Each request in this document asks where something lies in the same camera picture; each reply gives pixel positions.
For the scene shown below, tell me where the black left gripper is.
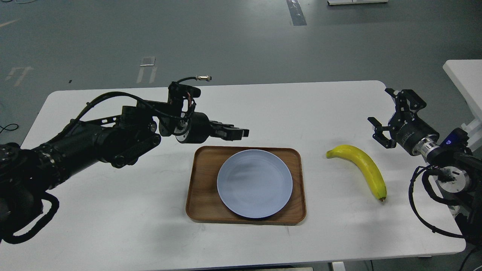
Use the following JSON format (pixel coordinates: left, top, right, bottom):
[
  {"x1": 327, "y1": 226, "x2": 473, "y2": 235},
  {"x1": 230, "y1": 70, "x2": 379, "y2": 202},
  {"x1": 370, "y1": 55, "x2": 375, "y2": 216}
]
[{"x1": 176, "y1": 113, "x2": 250, "y2": 144}]

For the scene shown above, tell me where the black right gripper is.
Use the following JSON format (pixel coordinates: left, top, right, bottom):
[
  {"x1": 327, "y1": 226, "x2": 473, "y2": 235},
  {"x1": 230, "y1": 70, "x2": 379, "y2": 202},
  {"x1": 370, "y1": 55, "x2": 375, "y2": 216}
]
[{"x1": 367, "y1": 88, "x2": 440, "y2": 156}]

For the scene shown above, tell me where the light blue round plate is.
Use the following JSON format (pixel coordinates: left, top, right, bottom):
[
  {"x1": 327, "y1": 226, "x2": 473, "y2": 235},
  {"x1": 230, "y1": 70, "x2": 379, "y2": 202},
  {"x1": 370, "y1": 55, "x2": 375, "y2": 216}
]
[{"x1": 217, "y1": 149, "x2": 294, "y2": 219}]

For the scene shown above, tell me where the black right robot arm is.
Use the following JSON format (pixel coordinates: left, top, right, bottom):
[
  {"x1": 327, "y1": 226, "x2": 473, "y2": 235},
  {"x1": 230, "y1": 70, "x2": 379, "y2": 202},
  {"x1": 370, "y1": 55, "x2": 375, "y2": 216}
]
[{"x1": 368, "y1": 88, "x2": 481, "y2": 246}]

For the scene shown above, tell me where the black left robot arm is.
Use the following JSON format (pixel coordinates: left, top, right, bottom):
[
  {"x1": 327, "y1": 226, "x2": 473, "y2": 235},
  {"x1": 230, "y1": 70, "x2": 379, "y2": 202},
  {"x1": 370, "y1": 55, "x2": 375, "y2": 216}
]
[{"x1": 0, "y1": 76, "x2": 249, "y2": 245}]

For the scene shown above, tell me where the yellow banana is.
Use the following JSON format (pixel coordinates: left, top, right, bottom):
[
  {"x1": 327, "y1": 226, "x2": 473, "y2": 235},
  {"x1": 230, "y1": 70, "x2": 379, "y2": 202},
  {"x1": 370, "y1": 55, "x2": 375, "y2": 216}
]
[{"x1": 325, "y1": 145, "x2": 387, "y2": 202}]

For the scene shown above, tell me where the brown wooden tray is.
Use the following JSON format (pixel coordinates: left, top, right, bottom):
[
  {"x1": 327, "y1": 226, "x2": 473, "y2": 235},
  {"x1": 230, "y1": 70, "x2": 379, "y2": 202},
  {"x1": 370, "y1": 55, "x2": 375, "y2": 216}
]
[{"x1": 186, "y1": 146, "x2": 307, "y2": 226}]

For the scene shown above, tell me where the white side table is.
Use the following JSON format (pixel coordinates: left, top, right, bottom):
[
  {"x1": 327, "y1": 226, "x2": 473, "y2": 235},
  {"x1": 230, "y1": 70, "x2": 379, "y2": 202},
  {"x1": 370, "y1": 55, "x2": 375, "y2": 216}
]
[{"x1": 443, "y1": 59, "x2": 482, "y2": 149}]

